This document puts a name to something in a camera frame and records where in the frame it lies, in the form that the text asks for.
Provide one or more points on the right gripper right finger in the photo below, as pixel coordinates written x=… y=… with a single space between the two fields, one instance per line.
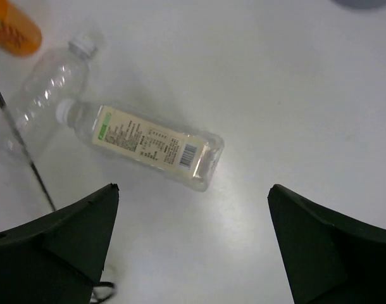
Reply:
x=328 y=256

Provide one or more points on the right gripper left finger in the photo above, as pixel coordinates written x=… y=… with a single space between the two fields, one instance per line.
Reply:
x=60 y=257

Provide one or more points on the clear bottle cream label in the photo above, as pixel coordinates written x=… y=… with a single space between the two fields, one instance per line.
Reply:
x=184 y=154

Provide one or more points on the grey plastic waste bin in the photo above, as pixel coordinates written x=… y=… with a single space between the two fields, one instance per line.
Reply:
x=361 y=4

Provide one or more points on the clear ribbed unlabelled bottle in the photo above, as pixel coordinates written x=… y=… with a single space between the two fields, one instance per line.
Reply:
x=28 y=121

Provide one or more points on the small orange bottle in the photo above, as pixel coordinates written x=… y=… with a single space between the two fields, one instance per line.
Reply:
x=19 y=35

